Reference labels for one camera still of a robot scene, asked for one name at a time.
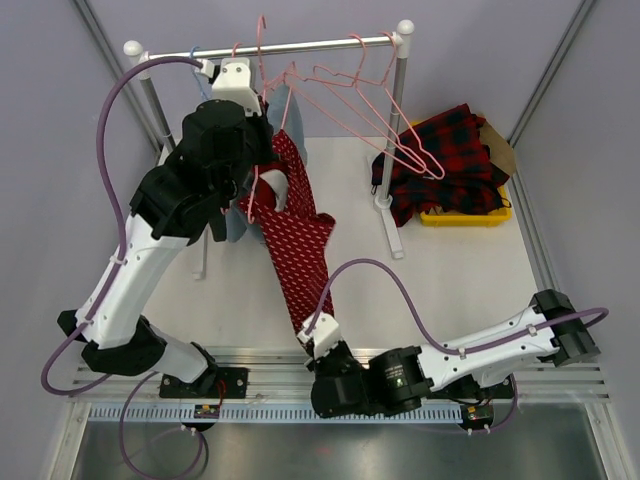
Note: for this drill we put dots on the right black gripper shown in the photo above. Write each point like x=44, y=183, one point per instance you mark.
x=319, y=365

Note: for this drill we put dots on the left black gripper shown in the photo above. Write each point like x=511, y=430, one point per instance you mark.
x=264, y=130

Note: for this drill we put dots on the light grey-blue skirt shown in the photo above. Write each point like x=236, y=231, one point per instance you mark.
x=283, y=114

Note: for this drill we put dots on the red polka dot skirt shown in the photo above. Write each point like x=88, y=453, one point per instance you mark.
x=296, y=237

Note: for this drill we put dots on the pink hanger with tan skirt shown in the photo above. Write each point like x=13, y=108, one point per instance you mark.
x=403, y=143

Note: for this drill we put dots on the red black plaid skirt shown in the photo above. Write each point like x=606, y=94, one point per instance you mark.
x=405, y=184

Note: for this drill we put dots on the tan khaki skirt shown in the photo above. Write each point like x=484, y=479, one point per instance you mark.
x=501, y=154

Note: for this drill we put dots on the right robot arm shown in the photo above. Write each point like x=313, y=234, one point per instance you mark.
x=549, y=330

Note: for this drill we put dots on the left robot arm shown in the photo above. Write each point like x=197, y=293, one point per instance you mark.
x=169, y=211

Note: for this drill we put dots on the dark grey dotted skirt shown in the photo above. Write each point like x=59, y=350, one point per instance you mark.
x=218, y=226

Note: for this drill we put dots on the white and silver clothes rack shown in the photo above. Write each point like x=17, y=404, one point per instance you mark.
x=137, y=55

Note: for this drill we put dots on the yellow plastic bin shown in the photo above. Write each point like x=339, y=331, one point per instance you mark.
x=465, y=217

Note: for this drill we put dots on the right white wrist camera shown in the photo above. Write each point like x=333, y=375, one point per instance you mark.
x=321, y=336

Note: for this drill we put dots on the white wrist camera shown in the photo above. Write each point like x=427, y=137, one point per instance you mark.
x=321, y=336
x=210, y=71

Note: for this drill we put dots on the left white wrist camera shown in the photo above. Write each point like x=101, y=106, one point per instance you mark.
x=210, y=71

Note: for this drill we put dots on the blue wire hanger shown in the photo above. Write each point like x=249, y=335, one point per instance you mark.
x=198, y=77

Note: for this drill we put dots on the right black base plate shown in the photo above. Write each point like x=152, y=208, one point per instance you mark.
x=467, y=390

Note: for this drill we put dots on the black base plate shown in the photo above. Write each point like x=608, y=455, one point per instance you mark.
x=467, y=390
x=224, y=382

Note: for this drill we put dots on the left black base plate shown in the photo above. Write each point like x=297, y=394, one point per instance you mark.
x=224, y=382

